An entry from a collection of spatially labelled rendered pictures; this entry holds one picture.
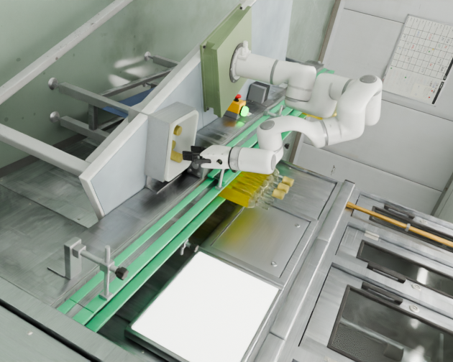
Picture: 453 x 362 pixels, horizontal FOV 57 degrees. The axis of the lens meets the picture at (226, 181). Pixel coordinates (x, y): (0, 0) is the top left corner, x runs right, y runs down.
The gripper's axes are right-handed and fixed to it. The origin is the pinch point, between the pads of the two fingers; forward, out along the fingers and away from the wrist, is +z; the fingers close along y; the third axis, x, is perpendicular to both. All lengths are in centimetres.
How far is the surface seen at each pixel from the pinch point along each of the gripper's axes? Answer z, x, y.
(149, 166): 13.4, -4.2, -6.3
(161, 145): 7.1, 4.2, -6.7
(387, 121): -15, -154, 617
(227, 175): -2.2, -16.5, 21.5
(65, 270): 8, -14, -52
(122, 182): 15.7, -5.5, -17.9
